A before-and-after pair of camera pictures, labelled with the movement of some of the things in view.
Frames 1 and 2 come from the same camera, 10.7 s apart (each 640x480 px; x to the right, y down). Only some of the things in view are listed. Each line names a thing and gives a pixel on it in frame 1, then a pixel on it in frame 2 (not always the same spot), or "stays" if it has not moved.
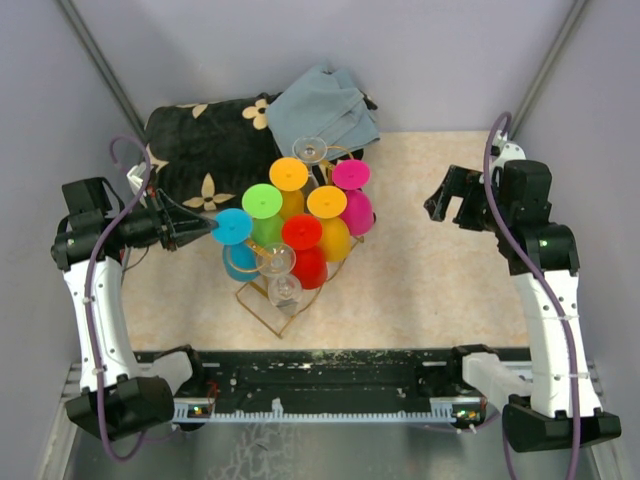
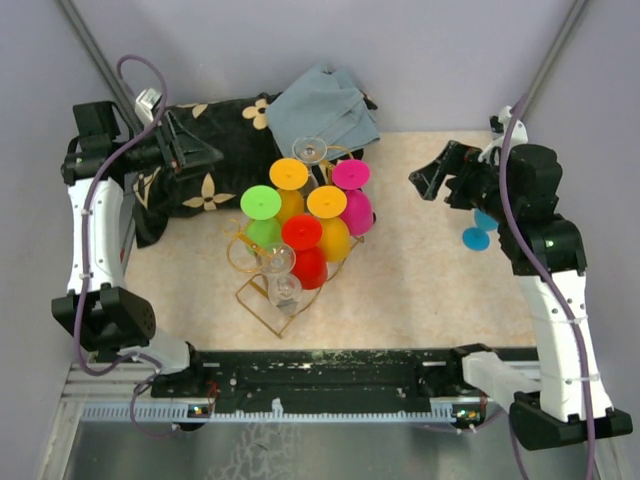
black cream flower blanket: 204,154 stays
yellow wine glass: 290,175 stays
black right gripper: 457,182 to 454,160
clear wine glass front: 284,292 stays
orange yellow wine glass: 328,203 stays
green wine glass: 262,202 stays
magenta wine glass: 352,176 stays
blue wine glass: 240,260 to 477,238
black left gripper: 196,225 to 193,151
